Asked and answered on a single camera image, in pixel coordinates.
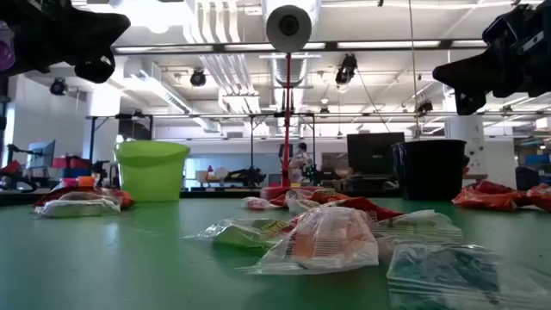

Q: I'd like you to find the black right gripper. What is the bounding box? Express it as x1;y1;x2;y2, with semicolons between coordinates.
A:
432;0;551;116

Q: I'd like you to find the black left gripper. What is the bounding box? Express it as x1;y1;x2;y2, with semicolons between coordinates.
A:
0;0;132;84

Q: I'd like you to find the clear striped candy packet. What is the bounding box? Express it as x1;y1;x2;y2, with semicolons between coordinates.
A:
374;209;466;264

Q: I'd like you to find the clear orange gummy packet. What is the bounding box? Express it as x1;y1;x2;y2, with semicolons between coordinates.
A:
247;206;380;276

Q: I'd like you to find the white building column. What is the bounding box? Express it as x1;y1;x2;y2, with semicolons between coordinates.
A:
444;115;486;176

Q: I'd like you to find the purple plastic bucket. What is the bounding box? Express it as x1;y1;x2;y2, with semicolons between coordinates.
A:
0;21;16;73

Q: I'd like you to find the black plastic bucket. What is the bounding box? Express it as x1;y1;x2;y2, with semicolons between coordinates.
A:
392;139;469;202

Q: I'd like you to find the blue storage bin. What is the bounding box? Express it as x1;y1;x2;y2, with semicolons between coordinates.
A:
523;153;551;166

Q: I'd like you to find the black office chair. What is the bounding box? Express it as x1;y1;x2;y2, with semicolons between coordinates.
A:
515;165;542;190

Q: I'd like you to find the black computer monitor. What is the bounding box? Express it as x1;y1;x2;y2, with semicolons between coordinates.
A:
346;132;406;176

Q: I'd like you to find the tilted computer monitor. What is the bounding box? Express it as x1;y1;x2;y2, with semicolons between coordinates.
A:
26;139;56;170

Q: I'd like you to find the red storage box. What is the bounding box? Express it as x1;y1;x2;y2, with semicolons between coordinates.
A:
51;157;92;170

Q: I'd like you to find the lime green plastic bucket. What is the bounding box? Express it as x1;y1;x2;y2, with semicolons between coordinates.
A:
114;140;191;202

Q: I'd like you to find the clear green gummy packet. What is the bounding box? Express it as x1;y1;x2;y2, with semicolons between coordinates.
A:
34;191;122;219

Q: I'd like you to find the person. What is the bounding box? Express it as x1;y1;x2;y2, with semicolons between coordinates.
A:
288;141;316;184

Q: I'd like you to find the red desk lamp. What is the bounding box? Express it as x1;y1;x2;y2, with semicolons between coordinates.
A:
260;4;324;202

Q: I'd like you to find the clear blue gummy packet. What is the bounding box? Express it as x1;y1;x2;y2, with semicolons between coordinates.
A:
386;243;551;310

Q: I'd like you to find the green table mat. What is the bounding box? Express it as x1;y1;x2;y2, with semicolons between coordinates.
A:
0;196;551;310

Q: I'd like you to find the clear packet yellow red print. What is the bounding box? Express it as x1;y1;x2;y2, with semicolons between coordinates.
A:
184;217;294;251

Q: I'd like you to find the thin hanging cable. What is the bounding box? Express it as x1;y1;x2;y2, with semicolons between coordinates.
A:
406;0;421;139

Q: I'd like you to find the black background rig frame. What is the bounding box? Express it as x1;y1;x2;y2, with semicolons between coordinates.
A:
85;112;318;190

